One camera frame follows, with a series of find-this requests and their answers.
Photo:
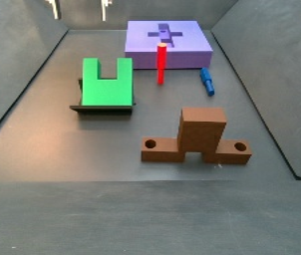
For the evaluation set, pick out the brown T-shaped block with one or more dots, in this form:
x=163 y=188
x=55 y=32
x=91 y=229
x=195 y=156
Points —
x=199 y=135

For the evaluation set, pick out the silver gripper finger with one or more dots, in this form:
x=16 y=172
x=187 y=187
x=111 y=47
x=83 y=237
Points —
x=53 y=4
x=105 y=4

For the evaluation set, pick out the black angle bracket fixture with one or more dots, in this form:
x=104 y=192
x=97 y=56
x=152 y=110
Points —
x=101 y=109

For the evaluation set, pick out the green U-shaped block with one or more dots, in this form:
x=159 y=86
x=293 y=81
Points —
x=92 y=70

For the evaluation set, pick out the purple board with cross slot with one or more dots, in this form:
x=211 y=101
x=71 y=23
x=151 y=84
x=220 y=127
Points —
x=187 y=48

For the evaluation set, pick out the blue cylindrical peg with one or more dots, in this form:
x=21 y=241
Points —
x=206 y=81

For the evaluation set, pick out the red cylindrical peg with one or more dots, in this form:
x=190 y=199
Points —
x=160 y=62

